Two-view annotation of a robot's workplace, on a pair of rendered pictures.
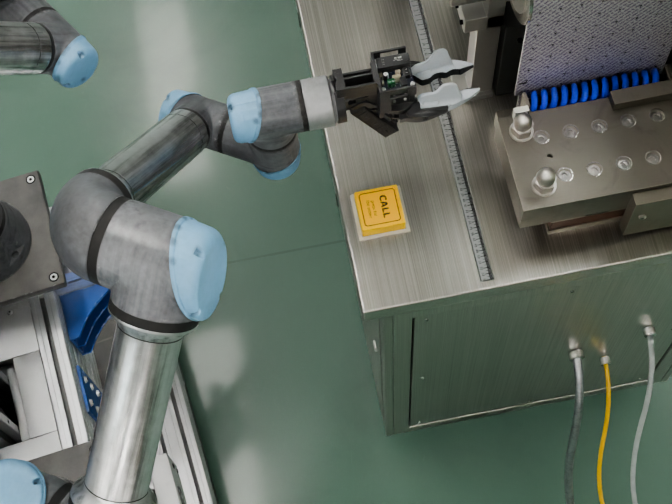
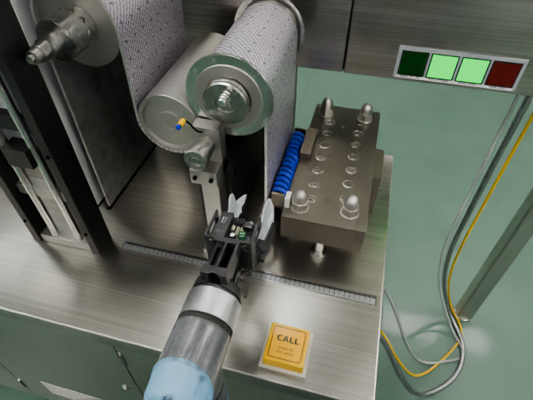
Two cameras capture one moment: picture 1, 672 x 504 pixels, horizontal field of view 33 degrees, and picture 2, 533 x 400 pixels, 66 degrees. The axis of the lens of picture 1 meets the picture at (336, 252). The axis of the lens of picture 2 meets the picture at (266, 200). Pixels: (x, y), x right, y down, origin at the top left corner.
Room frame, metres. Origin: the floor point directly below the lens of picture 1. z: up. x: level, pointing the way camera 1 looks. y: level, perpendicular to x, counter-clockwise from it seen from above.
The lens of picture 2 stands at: (0.70, 0.23, 1.61)
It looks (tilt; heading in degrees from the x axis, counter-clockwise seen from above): 46 degrees down; 289
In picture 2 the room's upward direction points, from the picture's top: straight up
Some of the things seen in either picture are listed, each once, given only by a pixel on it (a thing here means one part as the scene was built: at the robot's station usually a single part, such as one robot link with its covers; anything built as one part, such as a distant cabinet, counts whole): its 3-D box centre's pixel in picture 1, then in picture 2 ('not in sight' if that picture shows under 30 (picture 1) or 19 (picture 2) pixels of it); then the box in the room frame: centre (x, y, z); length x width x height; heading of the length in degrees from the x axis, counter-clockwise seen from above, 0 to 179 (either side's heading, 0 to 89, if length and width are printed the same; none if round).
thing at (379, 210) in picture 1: (379, 210); (286, 347); (0.77, -0.08, 0.91); 0.07 x 0.07 x 0.02; 4
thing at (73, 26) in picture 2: not in sight; (67, 32); (1.19, -0.26, 1.33); 0.06 x 0.06 x 0.06; 4
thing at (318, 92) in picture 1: (319, 100); (208, 309); (0.86, 0.00, 1.11); 0.08 x 0.05 x 0.08; 4
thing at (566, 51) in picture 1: (598, 47); (280, 129); (0.89, -0.42, 1.11); 0.23 x 0.01 x 0.18; 94
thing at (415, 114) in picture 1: (417, 105); (258, 243); (0.85, -0.15, 1.09); 0.09 x 0.05 x 0.02; 85
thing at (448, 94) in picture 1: (449, 92); (265, 213); (0.85, -0.19, 1.11); 0.09 x 0.03 x 0.06; 85
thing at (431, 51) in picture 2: not in sight; (457, 68); (0.58, -0.65, 1.18); 0.25 x 0.01 x 0.07; 4
